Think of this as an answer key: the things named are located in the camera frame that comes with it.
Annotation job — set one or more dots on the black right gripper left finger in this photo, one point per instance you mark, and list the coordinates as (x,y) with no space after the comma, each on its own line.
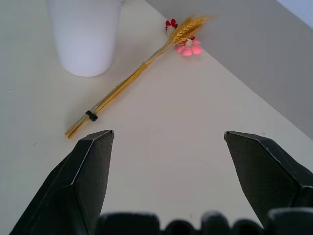
(73,186)

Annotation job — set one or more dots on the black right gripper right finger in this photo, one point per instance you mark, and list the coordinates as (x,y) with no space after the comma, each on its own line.
(266,176)

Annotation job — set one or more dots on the white vase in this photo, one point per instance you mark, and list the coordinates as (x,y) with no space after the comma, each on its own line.
(82,36)

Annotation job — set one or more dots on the dried wheat flower bouquet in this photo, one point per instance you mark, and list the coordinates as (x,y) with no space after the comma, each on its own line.
(137,73)

